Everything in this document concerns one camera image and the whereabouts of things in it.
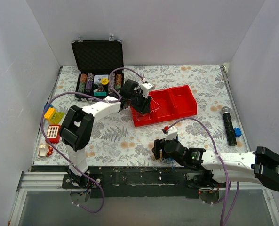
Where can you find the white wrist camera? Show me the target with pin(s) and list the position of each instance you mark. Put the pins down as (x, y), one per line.
(170, 132)
(146, 88)

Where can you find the red three-compartment bin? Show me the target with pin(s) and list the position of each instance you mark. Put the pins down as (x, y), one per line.
(166, 105)

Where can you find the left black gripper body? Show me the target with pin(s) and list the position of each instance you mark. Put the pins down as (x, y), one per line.
(142, 106)

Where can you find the small blue block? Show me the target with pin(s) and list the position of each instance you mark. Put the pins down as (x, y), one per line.
(237, 132)

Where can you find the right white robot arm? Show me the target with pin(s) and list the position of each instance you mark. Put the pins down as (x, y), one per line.
(260, 166)

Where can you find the black poker chip case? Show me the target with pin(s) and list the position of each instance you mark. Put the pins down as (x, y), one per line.
(95, 60)

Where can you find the black microphone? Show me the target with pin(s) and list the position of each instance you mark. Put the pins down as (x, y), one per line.
(230, 133)

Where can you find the aluminium frame rail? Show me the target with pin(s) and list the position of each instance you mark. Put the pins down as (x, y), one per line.
(33, 181)

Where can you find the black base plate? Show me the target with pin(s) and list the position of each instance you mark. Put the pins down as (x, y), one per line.
(147, 182)

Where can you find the blue duplo brick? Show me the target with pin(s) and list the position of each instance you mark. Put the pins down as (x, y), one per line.
(46, 107)

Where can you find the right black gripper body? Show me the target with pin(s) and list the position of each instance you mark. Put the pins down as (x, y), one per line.
(158, 149)

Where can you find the yellow and green duplo bricks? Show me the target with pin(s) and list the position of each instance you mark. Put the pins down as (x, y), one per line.
(53, 117)

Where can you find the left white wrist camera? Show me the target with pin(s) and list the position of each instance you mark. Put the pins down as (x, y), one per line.
(146, 88)

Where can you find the red window duplo brick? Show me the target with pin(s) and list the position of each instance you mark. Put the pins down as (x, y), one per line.
(53, 134)

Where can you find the white and red toy piece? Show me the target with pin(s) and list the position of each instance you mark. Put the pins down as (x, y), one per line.
(45, 151)

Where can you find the floral table mat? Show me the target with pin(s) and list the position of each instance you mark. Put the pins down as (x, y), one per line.
(115, 141)

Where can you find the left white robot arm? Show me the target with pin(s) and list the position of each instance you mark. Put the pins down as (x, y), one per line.
(77, 126)

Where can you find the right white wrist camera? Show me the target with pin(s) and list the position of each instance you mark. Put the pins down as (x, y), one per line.
(170, 132)

